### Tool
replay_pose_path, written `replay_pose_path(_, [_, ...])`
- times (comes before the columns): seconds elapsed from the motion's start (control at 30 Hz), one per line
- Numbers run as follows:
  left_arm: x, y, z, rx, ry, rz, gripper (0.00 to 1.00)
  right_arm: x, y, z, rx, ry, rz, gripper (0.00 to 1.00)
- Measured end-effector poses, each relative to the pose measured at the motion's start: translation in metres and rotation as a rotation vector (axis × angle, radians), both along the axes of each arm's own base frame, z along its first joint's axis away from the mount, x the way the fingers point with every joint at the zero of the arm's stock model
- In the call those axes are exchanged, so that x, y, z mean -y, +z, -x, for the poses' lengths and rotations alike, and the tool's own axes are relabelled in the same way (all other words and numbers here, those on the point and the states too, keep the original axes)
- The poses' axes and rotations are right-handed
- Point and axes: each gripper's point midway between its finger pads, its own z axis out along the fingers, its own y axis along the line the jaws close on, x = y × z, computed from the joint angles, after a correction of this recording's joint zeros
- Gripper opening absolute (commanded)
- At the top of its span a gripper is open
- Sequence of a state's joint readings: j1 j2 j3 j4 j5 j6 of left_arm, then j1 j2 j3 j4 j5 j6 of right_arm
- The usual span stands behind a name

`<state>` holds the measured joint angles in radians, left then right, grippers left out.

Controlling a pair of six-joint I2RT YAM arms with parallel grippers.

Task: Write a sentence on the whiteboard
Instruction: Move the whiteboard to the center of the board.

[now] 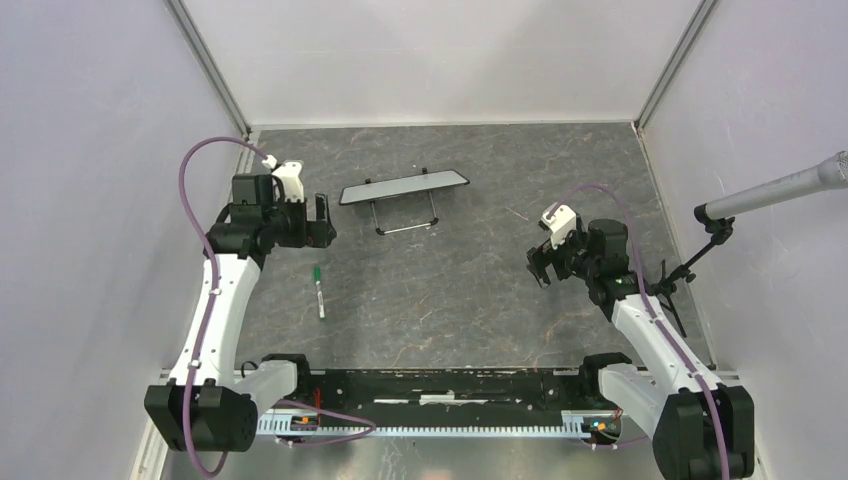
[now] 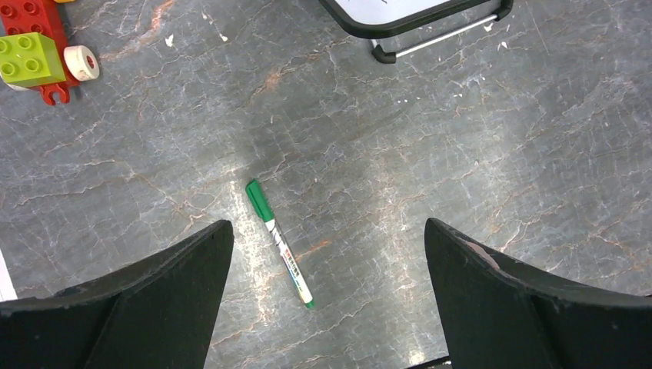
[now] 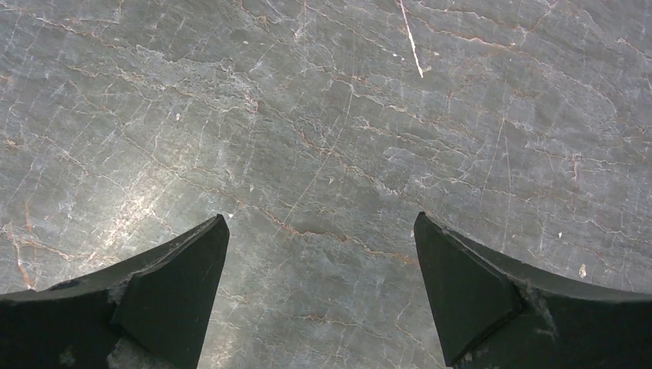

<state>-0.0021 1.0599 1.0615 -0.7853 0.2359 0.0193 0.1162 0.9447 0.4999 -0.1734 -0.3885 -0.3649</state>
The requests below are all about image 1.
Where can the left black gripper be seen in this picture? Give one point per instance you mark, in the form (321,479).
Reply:
(311,233)

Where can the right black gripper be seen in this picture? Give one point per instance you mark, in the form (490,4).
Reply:
(540,257)

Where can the green whiteboard marker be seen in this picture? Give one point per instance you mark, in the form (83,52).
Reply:
(317,276)

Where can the small whiteboard with stand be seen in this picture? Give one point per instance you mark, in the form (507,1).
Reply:
(371,192)

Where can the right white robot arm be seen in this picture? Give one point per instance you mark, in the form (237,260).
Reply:
(699,426)

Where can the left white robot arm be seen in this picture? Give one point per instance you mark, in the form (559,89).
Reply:
(204,406)

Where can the black microphone stand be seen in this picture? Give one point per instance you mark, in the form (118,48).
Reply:
(720,231)

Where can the grey microphone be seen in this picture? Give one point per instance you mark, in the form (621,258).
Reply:
(830,174)

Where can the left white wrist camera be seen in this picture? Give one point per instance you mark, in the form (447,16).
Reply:
(288,174)

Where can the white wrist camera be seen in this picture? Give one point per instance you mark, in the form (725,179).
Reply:
(558,220)
(288,174)

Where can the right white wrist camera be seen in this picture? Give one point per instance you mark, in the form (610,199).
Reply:
(558,220)

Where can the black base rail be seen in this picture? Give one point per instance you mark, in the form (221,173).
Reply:
(441,398)

